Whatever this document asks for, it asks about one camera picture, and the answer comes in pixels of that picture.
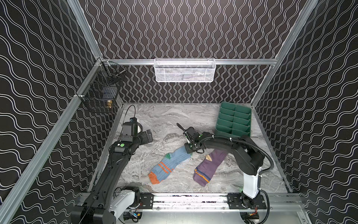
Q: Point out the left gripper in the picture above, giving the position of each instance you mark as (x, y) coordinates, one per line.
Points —
(148, 136)

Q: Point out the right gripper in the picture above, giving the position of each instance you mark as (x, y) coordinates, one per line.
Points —
(190, 137)

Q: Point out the blue orange striped sock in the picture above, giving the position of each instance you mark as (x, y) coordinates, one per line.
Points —
(167, 165)

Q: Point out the green compartment tray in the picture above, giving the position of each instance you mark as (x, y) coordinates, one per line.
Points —
(233, 120)

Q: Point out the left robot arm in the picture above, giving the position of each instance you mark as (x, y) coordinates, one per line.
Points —
(101, 206)

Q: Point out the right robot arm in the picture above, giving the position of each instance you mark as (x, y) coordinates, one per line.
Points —
(251, 160)

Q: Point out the purple striped sock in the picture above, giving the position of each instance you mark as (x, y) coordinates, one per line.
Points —
(205, 171)

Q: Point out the small brass object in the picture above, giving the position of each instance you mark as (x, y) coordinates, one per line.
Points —
(109, 104)

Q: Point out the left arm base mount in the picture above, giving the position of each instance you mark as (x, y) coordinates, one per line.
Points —
(142, 201)

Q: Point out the black wire basket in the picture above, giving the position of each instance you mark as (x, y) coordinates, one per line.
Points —
(104, 86)

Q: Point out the white wire basket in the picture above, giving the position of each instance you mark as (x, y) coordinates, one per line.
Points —
(184, 70)

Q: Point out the aluminium front rail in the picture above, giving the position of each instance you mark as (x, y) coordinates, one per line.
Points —
(217, 202)

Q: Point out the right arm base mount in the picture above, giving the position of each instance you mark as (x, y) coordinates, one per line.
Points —
(246, 201)

